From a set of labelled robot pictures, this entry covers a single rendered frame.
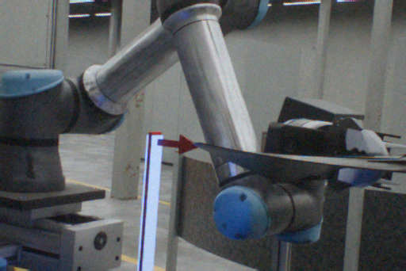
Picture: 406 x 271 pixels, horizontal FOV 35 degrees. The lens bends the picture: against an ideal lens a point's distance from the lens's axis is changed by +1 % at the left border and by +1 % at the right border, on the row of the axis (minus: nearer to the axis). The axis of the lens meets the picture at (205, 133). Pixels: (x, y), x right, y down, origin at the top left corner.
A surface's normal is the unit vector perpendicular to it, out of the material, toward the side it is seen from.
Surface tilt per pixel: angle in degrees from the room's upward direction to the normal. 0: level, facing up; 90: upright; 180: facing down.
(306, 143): 94
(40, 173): 73
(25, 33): 90
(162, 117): 90
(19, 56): 90
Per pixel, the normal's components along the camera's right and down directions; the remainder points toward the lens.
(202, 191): -0.88, -0.04
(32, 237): -0.51, 0.00
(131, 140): 0.73, 0.09
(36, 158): 0.49, -0.22
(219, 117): -0.27, -0.16
